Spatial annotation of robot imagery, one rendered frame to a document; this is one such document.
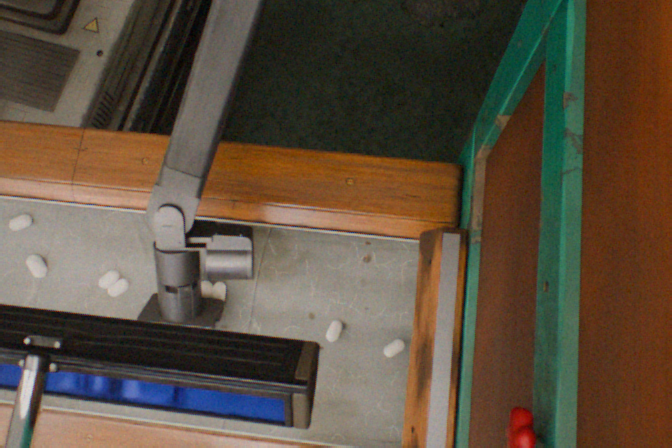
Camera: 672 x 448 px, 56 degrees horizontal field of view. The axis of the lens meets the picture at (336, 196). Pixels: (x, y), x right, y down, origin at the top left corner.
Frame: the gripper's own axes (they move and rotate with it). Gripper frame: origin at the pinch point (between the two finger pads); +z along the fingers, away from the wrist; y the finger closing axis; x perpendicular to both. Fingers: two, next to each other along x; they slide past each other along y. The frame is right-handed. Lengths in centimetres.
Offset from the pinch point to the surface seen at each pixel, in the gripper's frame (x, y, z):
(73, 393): -25.5, -1.3, -17.6
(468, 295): -1.4, 37.5, -16.6
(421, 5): 126, 32, -32
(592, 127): -29, 39, -48
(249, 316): 5.9, 8.0, -4.6
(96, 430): -7.4, -10.5, 7.1
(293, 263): 11.3, 13.5, -11.0
